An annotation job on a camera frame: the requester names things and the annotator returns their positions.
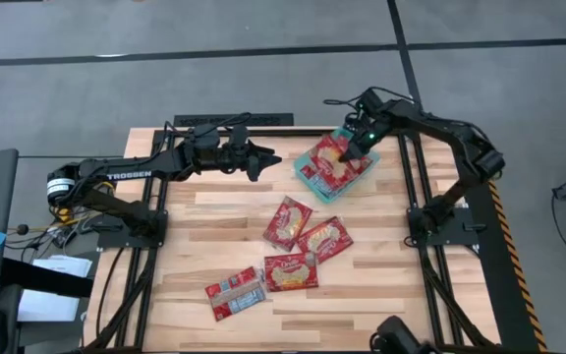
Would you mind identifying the black right camera cable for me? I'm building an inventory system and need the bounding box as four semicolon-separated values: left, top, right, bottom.
322;86;415;107

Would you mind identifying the black camera cable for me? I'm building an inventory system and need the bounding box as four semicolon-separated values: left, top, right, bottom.
322;86;415;107
163;111;254;148

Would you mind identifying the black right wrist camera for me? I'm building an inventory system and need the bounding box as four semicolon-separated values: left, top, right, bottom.
356;88;386;118

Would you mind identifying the red popcorn bag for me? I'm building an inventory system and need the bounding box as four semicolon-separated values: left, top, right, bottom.
300;164;346;199
261;195;313;253
344;155;375;191
262;251;320;294
295;215;355;266
309;132;361;179
203;265;268;323

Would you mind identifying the yellow cable bundle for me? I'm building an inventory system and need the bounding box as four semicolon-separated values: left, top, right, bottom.
49;181;117;227

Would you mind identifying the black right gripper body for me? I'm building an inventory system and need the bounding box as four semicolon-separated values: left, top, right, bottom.
346;105;397;151

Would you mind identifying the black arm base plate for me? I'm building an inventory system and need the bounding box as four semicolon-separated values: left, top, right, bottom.
407;206;481;247
96;209;169;249

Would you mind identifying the black table-level camera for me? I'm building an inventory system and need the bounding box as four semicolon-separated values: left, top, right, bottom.
368;314;434;354

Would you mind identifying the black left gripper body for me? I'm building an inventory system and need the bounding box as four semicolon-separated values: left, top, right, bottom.
216;140;263;183

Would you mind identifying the black aluminium table frame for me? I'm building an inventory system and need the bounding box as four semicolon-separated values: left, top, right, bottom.
84;125;542;354

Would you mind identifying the teal plastic basket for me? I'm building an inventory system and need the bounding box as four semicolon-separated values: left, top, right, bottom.
292;125;381;206

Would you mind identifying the black left camera cable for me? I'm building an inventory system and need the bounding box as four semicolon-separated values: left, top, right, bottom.
163;111;254;148

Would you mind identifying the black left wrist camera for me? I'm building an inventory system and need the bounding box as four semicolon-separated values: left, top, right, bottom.
230;123;251;148

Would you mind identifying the yellow black hazard tape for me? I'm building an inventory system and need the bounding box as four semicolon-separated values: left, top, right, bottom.
487;180;549;353

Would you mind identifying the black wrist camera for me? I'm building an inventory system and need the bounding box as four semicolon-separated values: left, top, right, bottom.
230;123;251;148
356;88;386;118

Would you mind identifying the white paper sheet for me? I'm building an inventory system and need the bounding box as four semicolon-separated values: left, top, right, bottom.
17;255;93;324

